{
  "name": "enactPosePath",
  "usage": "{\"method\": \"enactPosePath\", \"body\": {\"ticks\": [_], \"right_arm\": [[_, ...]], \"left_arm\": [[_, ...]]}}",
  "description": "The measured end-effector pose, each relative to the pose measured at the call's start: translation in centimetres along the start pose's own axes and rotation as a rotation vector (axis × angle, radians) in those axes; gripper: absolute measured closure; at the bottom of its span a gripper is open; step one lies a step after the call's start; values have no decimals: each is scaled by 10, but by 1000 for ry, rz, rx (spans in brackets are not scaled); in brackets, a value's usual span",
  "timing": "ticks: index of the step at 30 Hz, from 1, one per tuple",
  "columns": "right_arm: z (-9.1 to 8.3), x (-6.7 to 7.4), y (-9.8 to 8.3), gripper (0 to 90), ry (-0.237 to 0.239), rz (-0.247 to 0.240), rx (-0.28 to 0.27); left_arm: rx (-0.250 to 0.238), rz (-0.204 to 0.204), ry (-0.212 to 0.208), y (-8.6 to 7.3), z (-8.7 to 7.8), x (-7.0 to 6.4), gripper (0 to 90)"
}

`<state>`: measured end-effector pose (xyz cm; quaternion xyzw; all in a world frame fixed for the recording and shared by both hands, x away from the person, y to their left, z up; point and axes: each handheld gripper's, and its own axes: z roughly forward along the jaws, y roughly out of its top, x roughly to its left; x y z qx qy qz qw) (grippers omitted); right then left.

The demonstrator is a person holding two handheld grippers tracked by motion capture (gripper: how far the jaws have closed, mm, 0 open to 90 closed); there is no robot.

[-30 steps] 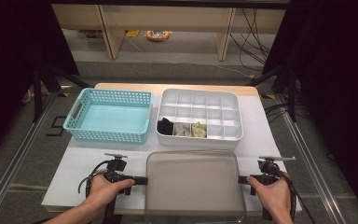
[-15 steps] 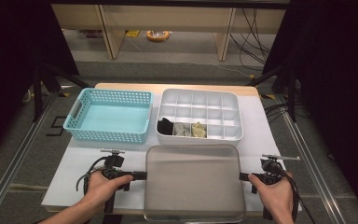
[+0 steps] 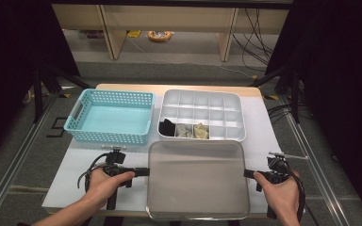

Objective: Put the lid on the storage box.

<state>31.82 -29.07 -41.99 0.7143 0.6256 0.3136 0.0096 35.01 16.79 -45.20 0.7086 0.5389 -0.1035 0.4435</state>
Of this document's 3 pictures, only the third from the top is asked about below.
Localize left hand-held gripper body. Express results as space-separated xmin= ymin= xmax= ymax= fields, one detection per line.
xmin=101 ymin=144 xmax=127 ymax=211

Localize purple packet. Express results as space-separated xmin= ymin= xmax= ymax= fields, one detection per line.
xmin=86 ymin=30 xmax=106 ymax=40

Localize blue plastic basket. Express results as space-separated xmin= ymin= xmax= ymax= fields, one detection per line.
xmin=63 ymin=89 xmax=156 ymax=146

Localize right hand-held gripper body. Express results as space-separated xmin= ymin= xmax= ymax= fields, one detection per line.
xmin=255 ymin=151 xmax=309 ymax=220

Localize black cables beside rail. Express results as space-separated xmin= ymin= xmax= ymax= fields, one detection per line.
xmin=267 ymin=103 xmax=296 ymax=125

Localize transparent box lid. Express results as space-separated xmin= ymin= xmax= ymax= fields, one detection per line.
xmin=145 ymin=139 xmax=252 ymax=221

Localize orange tape roll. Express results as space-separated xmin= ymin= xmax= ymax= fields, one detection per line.
xmin=147 ymin=30 xmax=173 ymax=43

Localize bundle of black floor cables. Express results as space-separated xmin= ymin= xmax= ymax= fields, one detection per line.
xmin=232 ymin=8 xmax=281 ymax=72

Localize black metal stand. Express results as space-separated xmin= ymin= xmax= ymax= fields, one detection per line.
xmin=249 ymin=64 xmax=301 ymax=123
xmin=32 ymin=62 xmax=92 ymax=123

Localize pale yellow sock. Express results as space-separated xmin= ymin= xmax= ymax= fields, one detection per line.
xmin=192 ymin=121 xmax=209 ymax=140
xmin=194 ymin=121 xmax=208 ymax=133

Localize black curtain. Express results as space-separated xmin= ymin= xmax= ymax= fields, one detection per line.
xmin=0 ymin=0 xmax=81 ymax=164
xmin=265 ymin=0 xmax=362 ymax=218

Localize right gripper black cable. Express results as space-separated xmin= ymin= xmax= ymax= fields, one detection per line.
xmin=277 ymin=159 xmax=307 ymax=224

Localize white compartment storage box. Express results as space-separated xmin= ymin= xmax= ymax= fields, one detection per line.
xmin=156 ymin=88 xmax=247 ymax=144

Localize beige wooden desk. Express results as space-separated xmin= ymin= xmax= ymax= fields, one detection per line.
xmin=51 ymin=3 xmax=291 ymax=62

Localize grey sock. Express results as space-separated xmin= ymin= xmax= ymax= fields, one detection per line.
xmin=178 ymin=122 xmax=193 ymax=136
xmin=174 ymin=122 xmax=193 ymax=138

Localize white floor cable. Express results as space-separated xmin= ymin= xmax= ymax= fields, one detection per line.
xmin=213 ymin=64 xmax=258 ymax=79

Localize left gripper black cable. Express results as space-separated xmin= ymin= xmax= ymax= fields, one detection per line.
xmin=76 ymin=152 xmax=112 ymax=192

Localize aluminium floor rail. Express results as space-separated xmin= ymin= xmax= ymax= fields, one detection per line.
xmin=277 ymin=95 xmax=350 ymax=226
xmin=0 ymin=93 xmax=59 ymax=226

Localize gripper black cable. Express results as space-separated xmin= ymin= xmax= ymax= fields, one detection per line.
xmin=76 ymin=152 xmax=112 ymax=192
xmin=277 ymin=159 xmax=307 ymax=224

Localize black sock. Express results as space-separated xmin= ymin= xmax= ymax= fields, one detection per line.
xmin=163 ymin=118 xmax=177 ymax=133
xmin=158 ymin=118 xmax=177 ymax=137

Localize person's right hand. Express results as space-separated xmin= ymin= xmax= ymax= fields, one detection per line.
xmin=254 ymin=170 xmax=301 ymax=218

